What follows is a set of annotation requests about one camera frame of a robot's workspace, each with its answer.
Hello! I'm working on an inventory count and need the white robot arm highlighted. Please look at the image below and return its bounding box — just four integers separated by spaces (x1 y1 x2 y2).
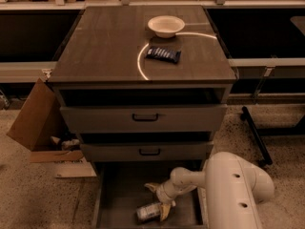
145 152 275 229

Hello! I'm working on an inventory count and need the dark wooden drawer cabinet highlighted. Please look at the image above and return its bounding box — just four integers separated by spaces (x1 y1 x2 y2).
48 5 238 177

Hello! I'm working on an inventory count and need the black metal floor bar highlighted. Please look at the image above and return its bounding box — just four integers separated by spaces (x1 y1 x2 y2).
240 106 273 167

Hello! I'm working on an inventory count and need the grey drawer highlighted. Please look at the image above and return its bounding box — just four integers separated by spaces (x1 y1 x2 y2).
60 104 227 134
81 141 214 162

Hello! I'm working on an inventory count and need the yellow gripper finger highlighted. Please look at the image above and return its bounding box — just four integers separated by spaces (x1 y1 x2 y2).
144 182 160 194
159 201 175 221

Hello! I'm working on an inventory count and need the open cardboard box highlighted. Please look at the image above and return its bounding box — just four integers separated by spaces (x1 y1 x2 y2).
7 79 95 178

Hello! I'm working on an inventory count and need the black drawer handle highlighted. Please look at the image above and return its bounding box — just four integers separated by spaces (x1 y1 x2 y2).
138 149 161 156
132 114 159 122

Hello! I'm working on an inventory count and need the middle grey drawer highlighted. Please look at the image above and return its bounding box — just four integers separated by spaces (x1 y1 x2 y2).
81 141 214 162

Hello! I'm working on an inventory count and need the top grey drawer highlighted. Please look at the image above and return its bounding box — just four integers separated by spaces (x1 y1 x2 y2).
60 104 227 134

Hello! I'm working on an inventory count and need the clear plastic water bottle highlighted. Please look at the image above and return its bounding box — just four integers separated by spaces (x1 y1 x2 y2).
136 202 160 222

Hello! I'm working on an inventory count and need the black middle drawer handle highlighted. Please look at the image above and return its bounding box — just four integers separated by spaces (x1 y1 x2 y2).
138 149 161 156

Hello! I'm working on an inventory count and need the white bowl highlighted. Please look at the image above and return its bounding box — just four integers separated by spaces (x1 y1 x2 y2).
148 15 185 38

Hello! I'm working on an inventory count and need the black top drawer handle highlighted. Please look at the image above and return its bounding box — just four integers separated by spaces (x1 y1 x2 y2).
132 114 159 122

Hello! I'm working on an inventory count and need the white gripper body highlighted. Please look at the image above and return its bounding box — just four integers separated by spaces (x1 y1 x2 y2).
155 180 177 205

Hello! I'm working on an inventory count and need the dark snack bar wrapper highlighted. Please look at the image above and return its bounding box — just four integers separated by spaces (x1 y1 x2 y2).
146 46 181 64

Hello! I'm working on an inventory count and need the open bottom drawer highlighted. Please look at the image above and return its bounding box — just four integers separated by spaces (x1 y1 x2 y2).
92 160 207 229

